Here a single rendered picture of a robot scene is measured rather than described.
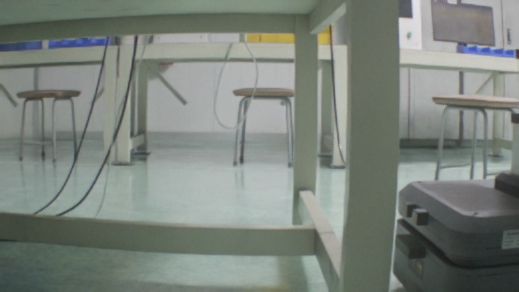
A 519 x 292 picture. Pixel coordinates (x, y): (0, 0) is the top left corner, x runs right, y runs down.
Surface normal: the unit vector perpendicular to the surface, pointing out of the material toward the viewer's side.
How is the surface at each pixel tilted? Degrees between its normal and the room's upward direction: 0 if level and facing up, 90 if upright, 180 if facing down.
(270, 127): 90
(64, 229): 90
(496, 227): 45
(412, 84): 90
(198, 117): 90
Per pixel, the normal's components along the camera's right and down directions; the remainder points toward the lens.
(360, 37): 0.02, 0.08
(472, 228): -0.33, -0.71
